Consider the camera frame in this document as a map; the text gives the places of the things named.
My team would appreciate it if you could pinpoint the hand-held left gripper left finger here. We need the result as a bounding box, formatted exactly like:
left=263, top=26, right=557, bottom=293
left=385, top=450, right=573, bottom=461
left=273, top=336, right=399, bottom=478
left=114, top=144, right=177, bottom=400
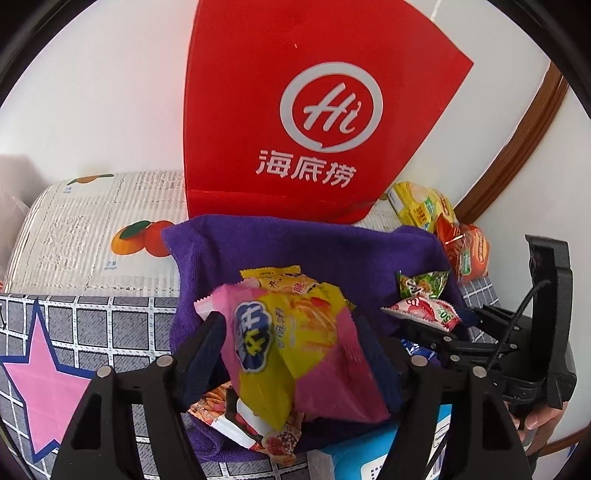
left=51, top=311, right=227, bottom=480

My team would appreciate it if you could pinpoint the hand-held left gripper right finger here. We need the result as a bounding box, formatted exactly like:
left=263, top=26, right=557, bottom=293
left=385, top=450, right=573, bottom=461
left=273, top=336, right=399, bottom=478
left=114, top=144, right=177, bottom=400
left=353, top=314, right=534, bottom=480

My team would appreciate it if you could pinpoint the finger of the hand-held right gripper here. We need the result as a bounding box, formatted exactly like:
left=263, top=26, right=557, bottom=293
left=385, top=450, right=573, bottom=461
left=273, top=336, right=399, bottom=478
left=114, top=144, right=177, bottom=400
left=459, top=305, right=532, bottom=344
left=401, top=322, right=504, bottom=370

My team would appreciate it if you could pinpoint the red white green snack packet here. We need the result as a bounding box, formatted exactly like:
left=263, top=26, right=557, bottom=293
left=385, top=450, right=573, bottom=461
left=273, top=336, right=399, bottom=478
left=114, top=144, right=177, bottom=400
left=381, top=296, right=462, bottom=334

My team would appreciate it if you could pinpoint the pink yellow snack bag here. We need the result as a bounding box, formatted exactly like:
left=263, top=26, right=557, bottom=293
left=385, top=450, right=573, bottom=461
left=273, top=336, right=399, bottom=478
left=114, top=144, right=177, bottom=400
left=194, top=282, right=393, bottom=428

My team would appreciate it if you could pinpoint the person's right hand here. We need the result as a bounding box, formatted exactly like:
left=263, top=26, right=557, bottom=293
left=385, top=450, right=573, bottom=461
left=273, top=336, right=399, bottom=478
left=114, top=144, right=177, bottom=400
left=508, top=401, right=561, bottom=444

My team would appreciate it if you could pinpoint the small blue snack packet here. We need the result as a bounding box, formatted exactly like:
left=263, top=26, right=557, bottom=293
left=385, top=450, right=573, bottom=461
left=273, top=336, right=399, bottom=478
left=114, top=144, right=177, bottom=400
left=401, top=338, right=437, bottom=365

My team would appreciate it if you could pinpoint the orange snack bag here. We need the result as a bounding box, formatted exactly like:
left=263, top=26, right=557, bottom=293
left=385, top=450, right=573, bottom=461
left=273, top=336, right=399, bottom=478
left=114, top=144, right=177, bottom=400
left=435, top=215, right=491, bottom=284

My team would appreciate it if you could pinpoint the grey grid-pattern mat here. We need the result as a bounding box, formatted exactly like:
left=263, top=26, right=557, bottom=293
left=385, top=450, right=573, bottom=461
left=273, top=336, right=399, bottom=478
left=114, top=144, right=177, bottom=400
left=0, top=277, right=499, bottom=480

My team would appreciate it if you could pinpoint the blue white box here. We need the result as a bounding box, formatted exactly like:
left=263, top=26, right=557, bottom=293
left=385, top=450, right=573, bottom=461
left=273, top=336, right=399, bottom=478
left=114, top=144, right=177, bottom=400
left=318, top=404, right=453, bottom=480

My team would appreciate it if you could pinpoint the long red white snack packet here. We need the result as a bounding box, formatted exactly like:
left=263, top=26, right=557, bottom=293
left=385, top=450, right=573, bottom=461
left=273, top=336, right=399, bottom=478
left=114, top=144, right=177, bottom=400
left=188, top=385, right=303, bottom=467

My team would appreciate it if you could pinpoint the yellow snack packet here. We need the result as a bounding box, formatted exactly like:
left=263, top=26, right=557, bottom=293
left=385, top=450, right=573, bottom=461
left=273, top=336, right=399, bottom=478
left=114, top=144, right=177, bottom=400
left=240, top=265, right=357, bottom=315

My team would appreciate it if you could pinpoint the purple towel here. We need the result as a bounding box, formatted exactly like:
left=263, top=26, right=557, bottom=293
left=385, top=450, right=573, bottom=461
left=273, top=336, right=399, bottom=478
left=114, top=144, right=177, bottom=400
left=161, top=215, right=467, bottom=462

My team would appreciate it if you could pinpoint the fruit print pillow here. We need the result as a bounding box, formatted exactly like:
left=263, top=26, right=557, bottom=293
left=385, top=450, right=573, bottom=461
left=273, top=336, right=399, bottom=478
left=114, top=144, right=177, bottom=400
left=4, top=170, right=402, bottom=296

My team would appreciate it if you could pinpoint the white plastic bag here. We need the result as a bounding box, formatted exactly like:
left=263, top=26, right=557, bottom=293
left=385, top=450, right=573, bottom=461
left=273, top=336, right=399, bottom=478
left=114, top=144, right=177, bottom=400
left=0, top=154, right=31, bottom=289

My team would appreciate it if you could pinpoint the red paper bag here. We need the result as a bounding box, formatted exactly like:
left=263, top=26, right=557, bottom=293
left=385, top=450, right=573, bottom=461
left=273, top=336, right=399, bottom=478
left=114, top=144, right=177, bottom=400
left=182, top=0, right=475, bottom=224

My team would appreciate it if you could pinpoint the brown wooden door frame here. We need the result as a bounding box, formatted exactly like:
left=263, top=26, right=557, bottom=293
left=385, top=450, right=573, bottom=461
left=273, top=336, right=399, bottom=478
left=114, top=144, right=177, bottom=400
left=455, top=62, right=571, bottom=227

